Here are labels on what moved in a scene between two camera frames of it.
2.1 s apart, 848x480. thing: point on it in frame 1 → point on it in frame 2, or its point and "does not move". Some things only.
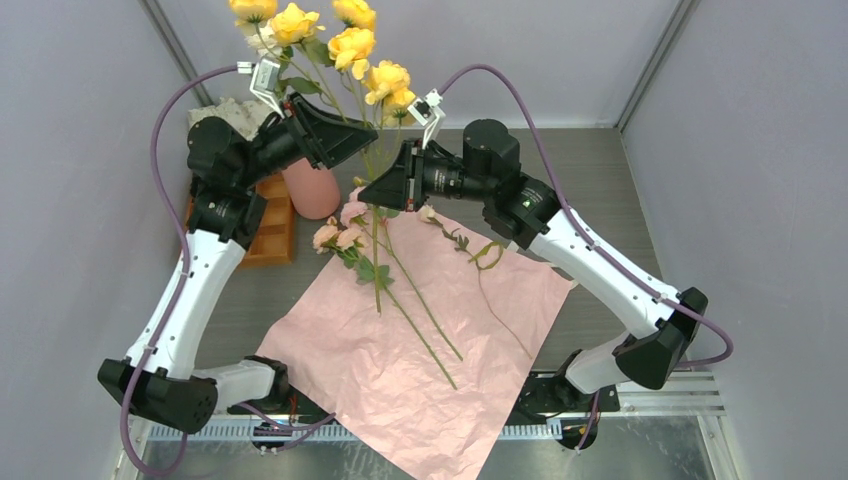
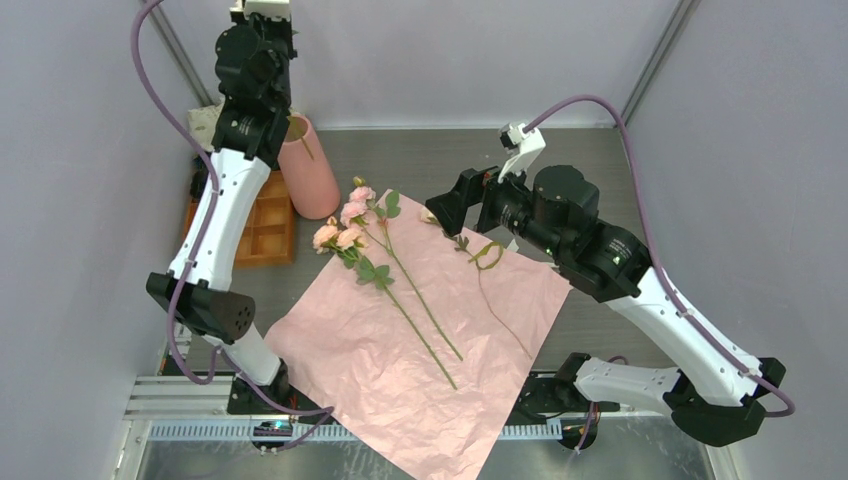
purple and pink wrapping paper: (417, 374) does not move
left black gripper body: (297, 136) → (276, 36)
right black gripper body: (415, 169) → (504, 204)
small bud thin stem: (428, 214) does not move
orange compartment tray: (273, 243) does not move
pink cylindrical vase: (315, 193) does not move
